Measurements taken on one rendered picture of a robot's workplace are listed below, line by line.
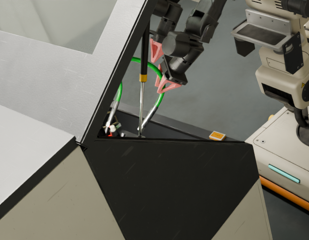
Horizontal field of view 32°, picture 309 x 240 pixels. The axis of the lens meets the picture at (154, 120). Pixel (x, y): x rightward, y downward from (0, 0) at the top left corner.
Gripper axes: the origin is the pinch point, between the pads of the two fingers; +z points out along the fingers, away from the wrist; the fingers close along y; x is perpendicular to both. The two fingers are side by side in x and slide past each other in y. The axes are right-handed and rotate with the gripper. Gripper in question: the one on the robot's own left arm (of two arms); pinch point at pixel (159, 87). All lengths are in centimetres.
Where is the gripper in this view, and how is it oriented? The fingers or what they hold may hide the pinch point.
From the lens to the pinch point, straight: 171.1
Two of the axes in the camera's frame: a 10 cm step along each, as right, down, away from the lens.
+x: 8.0, 2.4, 5.5
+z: -5.6, 6.3, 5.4
